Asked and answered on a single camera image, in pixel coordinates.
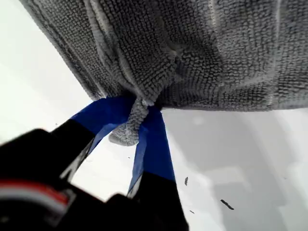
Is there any grey striped towel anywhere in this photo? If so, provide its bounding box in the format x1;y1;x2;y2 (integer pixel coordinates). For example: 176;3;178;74
19;0;308;147

